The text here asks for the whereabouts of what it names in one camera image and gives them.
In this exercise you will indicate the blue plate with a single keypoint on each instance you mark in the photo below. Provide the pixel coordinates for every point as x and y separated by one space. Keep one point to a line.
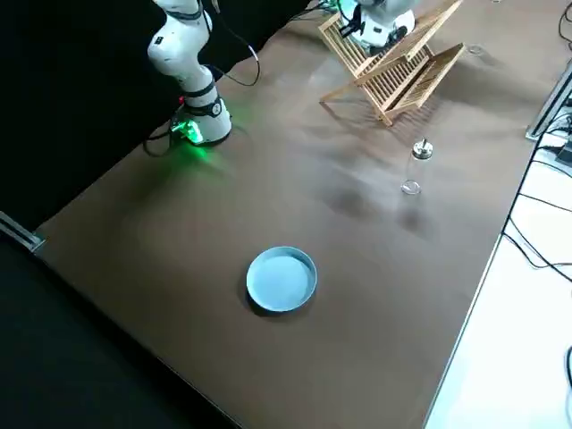
281 279

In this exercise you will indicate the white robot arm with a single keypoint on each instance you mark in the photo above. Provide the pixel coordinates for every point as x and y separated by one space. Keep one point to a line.
334 4
179 49

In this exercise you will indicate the wooden dish rack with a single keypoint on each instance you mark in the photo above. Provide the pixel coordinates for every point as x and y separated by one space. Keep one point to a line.
339 90

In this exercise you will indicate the glass bottle metal cap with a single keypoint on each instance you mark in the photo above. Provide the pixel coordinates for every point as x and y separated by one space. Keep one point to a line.
422 149

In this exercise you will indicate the glass bottle grey cap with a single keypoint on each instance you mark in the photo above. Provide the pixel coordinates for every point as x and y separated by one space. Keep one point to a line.
473 48

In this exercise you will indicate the aluminium profile post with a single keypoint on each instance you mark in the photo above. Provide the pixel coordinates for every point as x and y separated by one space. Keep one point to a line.
547 107
22 232

